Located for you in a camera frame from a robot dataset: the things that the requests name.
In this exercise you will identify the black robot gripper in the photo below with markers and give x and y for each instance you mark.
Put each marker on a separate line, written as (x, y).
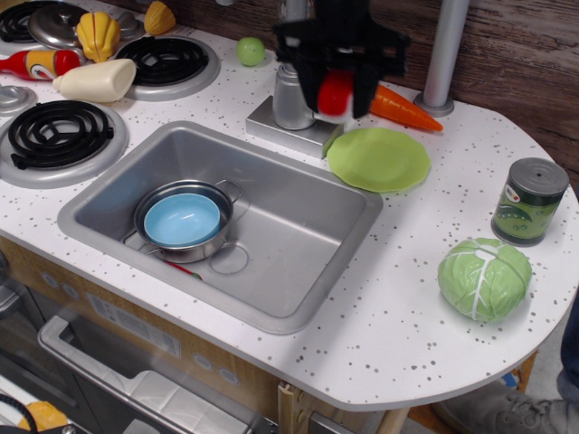
(342, 35)

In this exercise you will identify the red white toy sushi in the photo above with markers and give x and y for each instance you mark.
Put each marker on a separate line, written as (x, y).
(335, 97)

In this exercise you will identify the light green toy plate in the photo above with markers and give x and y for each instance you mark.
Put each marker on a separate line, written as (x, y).
(378, 160)

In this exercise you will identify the orange toy carrot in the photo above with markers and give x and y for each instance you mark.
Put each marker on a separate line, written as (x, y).
(390, 105)

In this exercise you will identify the silver toy faucet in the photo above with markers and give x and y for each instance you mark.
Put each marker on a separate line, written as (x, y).
(285, 119)

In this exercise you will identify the green toy apple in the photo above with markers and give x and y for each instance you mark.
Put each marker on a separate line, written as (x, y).
(250, 51)

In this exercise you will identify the silver vertical pole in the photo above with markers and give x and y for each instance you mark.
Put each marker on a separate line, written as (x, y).
(435, 99)

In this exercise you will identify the silver toy sink basin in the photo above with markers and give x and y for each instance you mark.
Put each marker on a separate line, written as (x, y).
(293, 233)

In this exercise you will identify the silver metal pot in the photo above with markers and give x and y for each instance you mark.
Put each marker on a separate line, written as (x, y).
(224, 193)

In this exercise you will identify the middle black stove burner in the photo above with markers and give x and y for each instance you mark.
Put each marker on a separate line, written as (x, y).
(169, 67)

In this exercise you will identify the black stove burner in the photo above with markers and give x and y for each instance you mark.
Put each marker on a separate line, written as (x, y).
(61, 143)
(169, 67)

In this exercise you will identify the light blue toy bowl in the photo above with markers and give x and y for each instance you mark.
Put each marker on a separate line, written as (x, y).
(182, 219)

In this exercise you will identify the green toy pea can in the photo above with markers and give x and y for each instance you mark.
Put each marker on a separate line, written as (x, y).
(528, 201)

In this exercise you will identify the yellow toy bell pepper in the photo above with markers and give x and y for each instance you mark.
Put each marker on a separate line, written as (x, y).
(99, 35)

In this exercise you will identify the green toy cabbage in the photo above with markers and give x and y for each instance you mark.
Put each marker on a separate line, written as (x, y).
(484, 279)

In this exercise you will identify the red toy utensil under pot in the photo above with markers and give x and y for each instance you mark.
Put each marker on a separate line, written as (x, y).
(183, 269)

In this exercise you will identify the silver pot lid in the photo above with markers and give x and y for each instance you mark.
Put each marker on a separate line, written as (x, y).
(55, 25)

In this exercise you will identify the front black stove burner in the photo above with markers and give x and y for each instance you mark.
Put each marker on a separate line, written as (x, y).
(61, 143)

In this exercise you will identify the red toy ketchup bottle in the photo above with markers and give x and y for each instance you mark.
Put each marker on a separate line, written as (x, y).
(40, 65)

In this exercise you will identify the silver stove knob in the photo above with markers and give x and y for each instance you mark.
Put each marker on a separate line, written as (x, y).
(15, 100)

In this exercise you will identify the back left black burner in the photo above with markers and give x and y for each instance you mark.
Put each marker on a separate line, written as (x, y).
(14, 21)

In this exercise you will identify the grey shoe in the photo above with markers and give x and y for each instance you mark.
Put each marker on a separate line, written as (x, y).
(495, 408)

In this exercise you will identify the yellow toy on floor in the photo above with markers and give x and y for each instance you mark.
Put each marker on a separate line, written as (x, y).
(46, 416)

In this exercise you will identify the silver oven door handle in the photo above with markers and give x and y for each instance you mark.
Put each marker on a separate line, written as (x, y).
(127, 396)

